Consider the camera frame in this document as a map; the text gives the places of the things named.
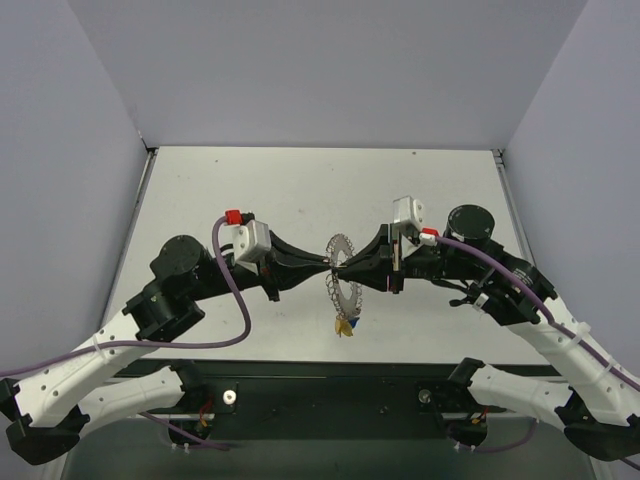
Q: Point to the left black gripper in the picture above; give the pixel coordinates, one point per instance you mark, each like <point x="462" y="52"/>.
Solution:
<point x="271" y="275"/>

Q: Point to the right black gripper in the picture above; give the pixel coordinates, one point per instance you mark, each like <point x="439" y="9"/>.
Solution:
<point x="394" y="265"/>

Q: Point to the yellow key tag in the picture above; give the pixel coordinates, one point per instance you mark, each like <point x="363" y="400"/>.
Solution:
<point x="343" y="328"/>

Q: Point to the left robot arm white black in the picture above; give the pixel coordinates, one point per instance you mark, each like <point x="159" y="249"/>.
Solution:
<point x="52" y="405"/>

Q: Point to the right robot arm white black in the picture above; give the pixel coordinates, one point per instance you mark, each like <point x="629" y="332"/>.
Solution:
<point x="596" y="406"/>

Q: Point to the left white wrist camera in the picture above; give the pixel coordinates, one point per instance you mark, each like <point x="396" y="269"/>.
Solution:
<point x="251" y="240"/>

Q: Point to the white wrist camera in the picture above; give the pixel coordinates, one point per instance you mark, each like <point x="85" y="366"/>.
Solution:
<point x="251" y="240"/>
<point x="408" y="223"/>

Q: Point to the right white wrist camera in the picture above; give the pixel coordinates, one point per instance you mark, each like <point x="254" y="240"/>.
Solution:
<point x="408" y="223"/>

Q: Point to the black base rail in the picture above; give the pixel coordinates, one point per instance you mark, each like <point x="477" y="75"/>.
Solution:
<point x="268" y="400"/>

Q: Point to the aluminium table frame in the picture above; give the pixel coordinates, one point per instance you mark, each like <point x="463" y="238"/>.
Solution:
<point x="520" y="240"/>

